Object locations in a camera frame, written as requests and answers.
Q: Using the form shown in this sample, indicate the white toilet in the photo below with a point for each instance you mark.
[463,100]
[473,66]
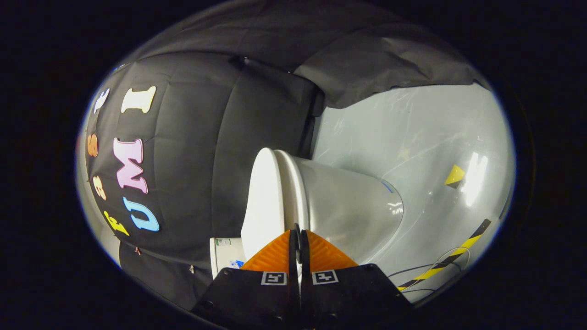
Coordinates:
[348,206]

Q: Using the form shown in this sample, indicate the black backdrop cloth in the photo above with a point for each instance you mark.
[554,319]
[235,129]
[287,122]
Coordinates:
[192,137]

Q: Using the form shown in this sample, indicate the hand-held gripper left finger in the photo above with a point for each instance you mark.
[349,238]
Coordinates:
[293,275]

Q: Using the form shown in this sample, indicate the yellow tape piece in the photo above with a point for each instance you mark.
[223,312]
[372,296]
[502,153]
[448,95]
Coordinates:
[455,176]

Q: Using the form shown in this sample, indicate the black yellow striped tape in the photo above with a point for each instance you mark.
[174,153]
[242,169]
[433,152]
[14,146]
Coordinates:
[442,263]

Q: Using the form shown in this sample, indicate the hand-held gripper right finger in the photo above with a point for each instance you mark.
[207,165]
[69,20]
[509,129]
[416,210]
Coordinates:
[305,284]

